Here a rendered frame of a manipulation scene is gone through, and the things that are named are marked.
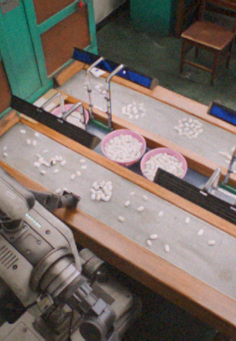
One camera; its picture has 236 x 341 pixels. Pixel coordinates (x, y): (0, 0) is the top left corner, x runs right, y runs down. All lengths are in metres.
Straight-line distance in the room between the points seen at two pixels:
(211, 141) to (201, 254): 0.78
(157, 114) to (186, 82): 1.54
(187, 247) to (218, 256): 0.16
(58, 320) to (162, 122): 1.36
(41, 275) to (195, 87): 3.13
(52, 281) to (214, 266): 1.00
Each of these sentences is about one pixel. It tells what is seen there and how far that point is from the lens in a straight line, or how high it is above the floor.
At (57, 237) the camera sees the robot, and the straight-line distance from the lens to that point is 1.14.
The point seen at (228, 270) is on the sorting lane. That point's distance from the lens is 1.90.
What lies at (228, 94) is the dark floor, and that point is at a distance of 3.94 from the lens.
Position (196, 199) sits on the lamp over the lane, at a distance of 1.67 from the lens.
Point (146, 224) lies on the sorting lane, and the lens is 1.97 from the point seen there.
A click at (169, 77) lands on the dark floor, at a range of 4.05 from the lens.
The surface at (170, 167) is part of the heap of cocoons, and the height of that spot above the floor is 0.74.
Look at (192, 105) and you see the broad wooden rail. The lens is 2.56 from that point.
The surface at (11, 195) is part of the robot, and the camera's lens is 1.02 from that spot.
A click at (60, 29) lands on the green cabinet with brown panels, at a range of 2.63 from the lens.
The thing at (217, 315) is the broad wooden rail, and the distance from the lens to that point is 1.79.
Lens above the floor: 2.44
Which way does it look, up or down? 51 degrees down
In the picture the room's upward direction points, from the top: 2 degrees counter-clockwise
